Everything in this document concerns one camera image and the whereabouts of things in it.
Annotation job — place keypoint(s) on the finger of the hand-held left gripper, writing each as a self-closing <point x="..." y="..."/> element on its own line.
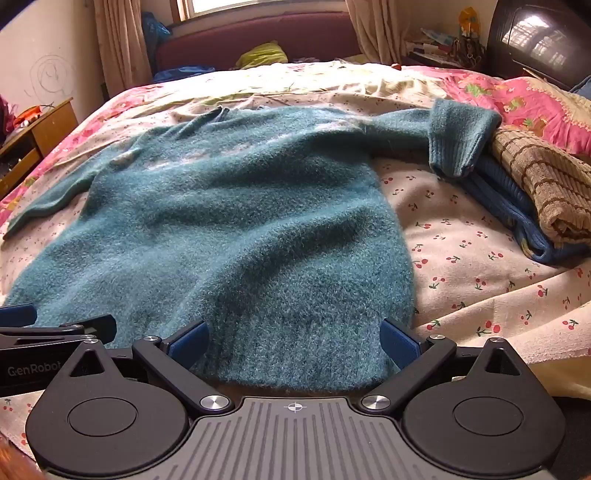
<point x="16" y="316"/>
<point x="69" y="331"/>

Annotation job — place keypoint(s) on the window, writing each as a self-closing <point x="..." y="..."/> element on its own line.
<point x="258" y="7"/>

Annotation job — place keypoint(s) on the beige curtain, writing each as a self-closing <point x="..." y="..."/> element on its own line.
<point x="374" y="27"/>
<point x="122" y="46"/>

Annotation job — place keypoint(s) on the tan checked towel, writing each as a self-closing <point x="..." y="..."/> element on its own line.
<point x="545" y="184"/>

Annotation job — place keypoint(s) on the cherry print bed sheet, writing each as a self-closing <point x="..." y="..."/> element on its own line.
<point x="461" y="258"/>

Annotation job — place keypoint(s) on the yellow bag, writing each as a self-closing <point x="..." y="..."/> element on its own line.
<point x="467" y="21"/>

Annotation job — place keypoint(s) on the teal knit sweater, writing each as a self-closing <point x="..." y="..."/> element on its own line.
<point x="231" y="207"/>

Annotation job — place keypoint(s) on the blue plastic bag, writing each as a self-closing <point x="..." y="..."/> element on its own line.
<point x="154" y="30"/>

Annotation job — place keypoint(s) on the wooden desk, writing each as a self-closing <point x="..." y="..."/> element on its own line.
<point x="51" y="129"/>

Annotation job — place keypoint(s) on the blue cloth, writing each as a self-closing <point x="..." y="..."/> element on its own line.
<point x="184" y="74"/>

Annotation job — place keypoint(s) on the dark wooden board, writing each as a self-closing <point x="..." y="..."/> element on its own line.
<point x="540" y="41"/>

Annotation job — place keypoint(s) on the yellow-green pillow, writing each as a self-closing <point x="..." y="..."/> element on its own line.
<point x="263" y="55"/>

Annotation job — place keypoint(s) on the pile of papers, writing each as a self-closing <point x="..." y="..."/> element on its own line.
<point x="434" y="41"/>

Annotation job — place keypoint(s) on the blue knit garment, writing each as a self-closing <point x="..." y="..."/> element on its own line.
<point x="508" y="203"/>

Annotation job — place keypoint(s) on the brown patterned bag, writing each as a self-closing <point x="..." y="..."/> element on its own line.
<point x="467" y="53"/>

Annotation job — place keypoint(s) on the pink floral quilt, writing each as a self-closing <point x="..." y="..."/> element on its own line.
<point x="521" y="99"/>

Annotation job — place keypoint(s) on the maroon bed headboard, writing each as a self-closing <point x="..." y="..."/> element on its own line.
<point x="300" y="32"/>

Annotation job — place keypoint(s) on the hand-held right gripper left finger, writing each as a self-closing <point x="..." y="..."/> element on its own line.
<point x="188" y="345"/>

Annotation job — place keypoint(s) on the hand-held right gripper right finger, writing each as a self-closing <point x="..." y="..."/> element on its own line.
<point x="397" y="345"/>

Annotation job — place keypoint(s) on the dark nightstand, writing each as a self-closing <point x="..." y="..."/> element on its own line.
<point x="429" y="62"/>

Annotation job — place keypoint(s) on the orange toy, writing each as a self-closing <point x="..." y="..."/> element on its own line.
<point x="27" y="115"/>

